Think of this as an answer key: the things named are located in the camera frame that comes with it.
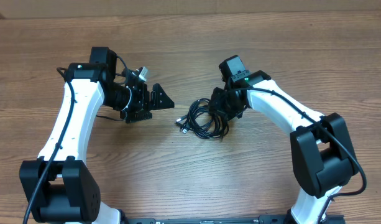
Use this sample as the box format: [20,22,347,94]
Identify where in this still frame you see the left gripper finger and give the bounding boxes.
[150,83,175,110]
[125,111,152,123]

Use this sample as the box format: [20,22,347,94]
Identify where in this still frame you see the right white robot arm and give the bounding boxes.
[208,55,367,223]

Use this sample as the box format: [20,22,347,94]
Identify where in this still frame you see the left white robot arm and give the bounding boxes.
[19,47,175,223]

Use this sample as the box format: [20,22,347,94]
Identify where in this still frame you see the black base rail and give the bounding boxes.
[124,214,345,224]

